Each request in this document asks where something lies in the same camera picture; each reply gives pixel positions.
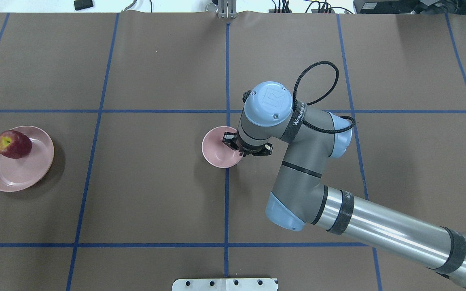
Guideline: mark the aluminium camera post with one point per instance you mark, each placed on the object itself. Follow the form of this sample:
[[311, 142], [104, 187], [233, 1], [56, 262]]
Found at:
[[226, 8]]

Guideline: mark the red apple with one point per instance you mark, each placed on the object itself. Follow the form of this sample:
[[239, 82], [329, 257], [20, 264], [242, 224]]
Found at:
[[14, 144]]

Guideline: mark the metal bracket with holes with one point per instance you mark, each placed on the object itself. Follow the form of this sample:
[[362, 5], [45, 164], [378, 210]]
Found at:
[[226, 284]]

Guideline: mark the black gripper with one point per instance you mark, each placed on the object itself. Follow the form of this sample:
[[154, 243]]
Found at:
[[229, 140]]

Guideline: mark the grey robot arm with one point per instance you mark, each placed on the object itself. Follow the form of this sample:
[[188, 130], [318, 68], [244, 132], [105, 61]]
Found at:
[[299, 196]]

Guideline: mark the pink bowl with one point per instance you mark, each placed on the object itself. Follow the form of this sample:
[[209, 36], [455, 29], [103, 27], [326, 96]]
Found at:
[[217, 153]]

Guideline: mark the pink plate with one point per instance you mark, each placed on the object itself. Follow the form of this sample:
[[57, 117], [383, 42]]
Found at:
[[23, 172]]

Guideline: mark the brown paper table cover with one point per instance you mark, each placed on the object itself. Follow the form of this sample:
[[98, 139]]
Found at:
[[129, 203]]

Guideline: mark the small black box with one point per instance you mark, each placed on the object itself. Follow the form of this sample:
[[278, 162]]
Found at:
[[80, 5]]

